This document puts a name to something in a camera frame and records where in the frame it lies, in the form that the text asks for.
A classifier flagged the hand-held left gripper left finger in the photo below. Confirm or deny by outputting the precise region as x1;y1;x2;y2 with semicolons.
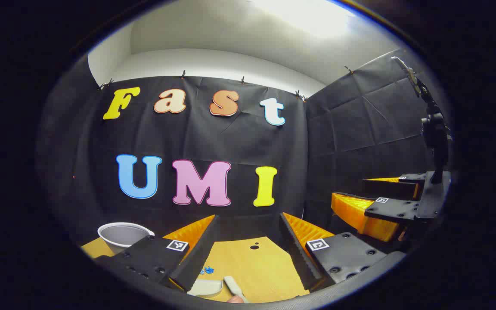
95;214;221;292

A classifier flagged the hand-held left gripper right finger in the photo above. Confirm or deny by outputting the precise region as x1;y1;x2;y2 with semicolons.
279;212;388;292

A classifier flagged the grey dustpan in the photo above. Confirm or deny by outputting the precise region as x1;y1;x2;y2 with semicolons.
187;279;223;298

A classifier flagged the small grey broom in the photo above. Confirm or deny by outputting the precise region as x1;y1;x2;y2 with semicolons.
223;276;250;303

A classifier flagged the white garbage bin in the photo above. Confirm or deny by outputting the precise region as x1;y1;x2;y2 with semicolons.
97;222;155;255

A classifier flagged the wooden desktop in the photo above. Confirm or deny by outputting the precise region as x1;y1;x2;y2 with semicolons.
80;236;311;304

